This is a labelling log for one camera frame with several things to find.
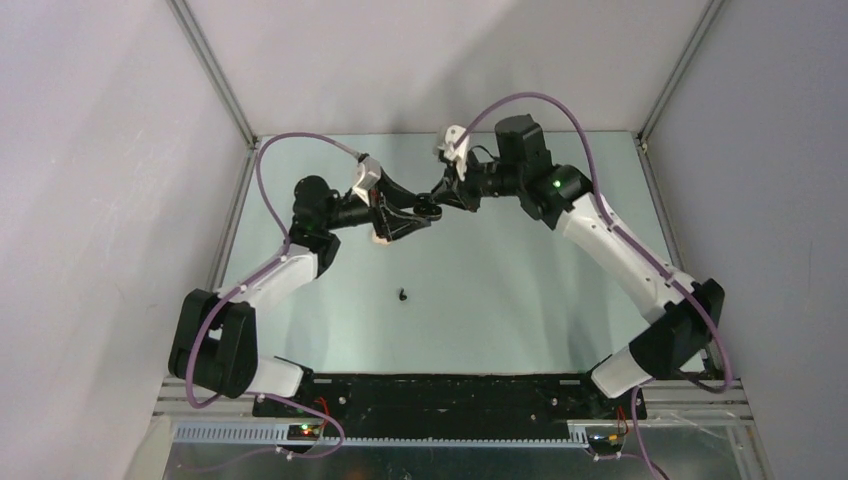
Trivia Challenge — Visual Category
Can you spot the white cable duct strip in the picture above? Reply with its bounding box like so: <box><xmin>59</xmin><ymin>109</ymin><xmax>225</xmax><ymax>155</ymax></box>
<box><xmin>173</xmin><ymin>422</ymin><xmax>589</xmax><ymax>448</ymax></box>

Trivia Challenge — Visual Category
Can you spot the right corner aluminium post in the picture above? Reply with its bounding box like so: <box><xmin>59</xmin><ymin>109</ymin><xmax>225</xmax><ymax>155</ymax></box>
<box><xmin>636</xmin><ymin>0</ymin><xmax>726</xmax><ymax>149</ymax></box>

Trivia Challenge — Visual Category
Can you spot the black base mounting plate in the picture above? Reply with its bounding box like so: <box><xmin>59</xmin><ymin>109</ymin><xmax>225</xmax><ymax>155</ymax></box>
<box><xmin>252</xmin><ymin>373</ymin><xmax>647</xmax><ymax>440</ymax></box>

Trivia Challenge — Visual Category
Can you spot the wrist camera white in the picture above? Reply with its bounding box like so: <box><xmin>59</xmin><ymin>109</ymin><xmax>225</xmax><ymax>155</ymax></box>
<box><xmin>433</xmin><ymin>125</ymin><xmax>469</xmax><ymax>181</ymax></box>
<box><xmin>351</xmin><ymin>153</ymin><xmax>382</xmax><ymax>206</ymax></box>

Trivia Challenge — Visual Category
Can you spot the black earbud charging case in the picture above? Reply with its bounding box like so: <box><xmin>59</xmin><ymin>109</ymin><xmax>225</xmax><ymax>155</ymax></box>
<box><xmin>413</xmin><ymin>199</ymin><xmax>443</xmax><ymax>222</ymax></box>

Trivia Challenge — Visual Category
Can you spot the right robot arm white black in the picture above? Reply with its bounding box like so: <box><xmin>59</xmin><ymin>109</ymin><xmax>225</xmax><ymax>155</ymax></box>
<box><xmin>431</xmin><ymin>114</ymin><xmax>724</xmax><ymax>418</ymax></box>

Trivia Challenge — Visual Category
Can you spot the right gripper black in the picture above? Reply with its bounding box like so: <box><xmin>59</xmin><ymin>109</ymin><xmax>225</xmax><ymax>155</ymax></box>
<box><xmin>430</xmin><ymin>148</ymin><xmax>524</xmax><ymax>214</ymax></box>

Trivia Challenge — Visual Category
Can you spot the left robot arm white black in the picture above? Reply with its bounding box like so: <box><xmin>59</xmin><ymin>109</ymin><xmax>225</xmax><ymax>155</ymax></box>
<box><xmin>168</xmin><ymin>174</ymin><xmax>442</xmax><ymax>417</ymax></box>

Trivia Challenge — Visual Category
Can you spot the beige earbud charging case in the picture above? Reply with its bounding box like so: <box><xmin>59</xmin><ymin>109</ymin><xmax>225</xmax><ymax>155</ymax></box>
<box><xmin>371</xmin><ymin>231</ymin><xmax>392</xmax><ymax>246</ymax></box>

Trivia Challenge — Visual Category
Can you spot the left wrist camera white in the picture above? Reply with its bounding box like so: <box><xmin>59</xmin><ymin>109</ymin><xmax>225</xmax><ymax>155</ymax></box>
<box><xmin>351</xmin><ymin>153</ymin><xmax>382</xmax><ymax>206</ymax></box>

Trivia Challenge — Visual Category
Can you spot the left corner aluminium post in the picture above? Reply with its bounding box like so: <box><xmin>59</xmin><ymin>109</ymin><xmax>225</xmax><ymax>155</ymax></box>
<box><xmin>165</xmin><ymin>0</ymin><xmax>258</xmax><ymax>148</ymax></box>

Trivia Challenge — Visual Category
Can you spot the corner aluminium post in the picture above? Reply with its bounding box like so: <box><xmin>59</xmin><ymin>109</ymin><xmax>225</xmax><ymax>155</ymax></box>
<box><xmin>636</xmin><ymin>0</ymin><xmax>726</xmax><ymax>149</ymax></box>
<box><xmin>165</xmin><ymin>0</ymin><xmax>258</xmax><ymax>148</ymax></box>

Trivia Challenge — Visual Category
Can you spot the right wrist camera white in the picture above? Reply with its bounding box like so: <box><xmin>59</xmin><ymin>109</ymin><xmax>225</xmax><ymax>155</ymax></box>
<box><xmin>433</xmin><ymin>125</ymin><xmax>469</xmax><ymax>181</ymax></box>

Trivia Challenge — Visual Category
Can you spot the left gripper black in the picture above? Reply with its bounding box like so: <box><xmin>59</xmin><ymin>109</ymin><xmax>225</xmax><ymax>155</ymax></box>
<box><xmin>321</xmin><ymin>166</ymin><xmax>429</xmax><ymax>242</ymax></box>

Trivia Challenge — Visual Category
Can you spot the aluminium frame rail front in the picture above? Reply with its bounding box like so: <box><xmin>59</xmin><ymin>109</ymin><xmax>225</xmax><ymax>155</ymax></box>
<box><xmin>153</xmin><ymin>377</ymin><xmax>755</xmax><ymax>425</ymax></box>

